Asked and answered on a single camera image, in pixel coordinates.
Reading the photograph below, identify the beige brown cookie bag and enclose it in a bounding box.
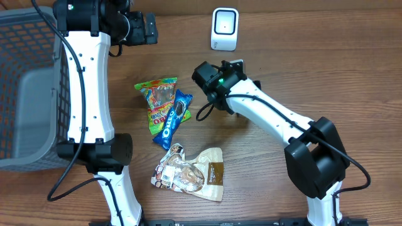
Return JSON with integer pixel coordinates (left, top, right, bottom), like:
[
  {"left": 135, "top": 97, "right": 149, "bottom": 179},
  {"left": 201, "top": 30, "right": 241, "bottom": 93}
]
[{"left": 151, "top": 143, "right": 224, "bottom": 202}]

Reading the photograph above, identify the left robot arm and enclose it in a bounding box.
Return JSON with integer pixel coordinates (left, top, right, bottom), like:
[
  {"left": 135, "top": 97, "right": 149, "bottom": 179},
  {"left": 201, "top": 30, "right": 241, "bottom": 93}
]
[{"left": 53, "top": 0, "right": 158, "bottom": 225}]

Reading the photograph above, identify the blue Oreo cookie packet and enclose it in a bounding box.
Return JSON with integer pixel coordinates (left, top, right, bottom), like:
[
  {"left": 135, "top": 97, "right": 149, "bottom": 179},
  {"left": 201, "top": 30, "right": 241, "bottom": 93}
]
[{"left": 153, "top": 89, "right": 193, "bottom": 151}]

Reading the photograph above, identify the green Haribo gummy bag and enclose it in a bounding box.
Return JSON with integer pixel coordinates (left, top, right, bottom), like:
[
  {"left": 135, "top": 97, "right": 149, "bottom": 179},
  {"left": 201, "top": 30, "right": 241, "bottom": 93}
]
[{"left": 134, "top": 77, "right": 191, "bottom": 135}]

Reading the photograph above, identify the grey plastic shopping basket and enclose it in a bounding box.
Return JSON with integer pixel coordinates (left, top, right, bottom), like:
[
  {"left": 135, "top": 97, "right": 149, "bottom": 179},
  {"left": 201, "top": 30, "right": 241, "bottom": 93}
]
[{"left": 1, "top": 8, "right": 70, "bottom": 171}]

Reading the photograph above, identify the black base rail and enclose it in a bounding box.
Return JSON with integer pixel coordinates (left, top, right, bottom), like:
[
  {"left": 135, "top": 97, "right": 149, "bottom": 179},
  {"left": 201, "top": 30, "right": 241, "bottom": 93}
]
[{"left": 89, "top": 217, "right": 369, "bottom": 226}]

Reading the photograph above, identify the white barcode scanner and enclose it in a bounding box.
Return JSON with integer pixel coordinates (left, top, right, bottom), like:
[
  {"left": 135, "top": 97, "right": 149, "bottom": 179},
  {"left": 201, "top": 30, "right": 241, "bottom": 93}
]
[{"left": 210, "top": 8, "right": 239, "bottom": 51}]

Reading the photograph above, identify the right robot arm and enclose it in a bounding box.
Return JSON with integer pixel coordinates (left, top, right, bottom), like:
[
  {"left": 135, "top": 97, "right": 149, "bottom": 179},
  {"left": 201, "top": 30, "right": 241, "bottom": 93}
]
[{"left": 192, "top": 60, "right": 350, "bottom": 225}]

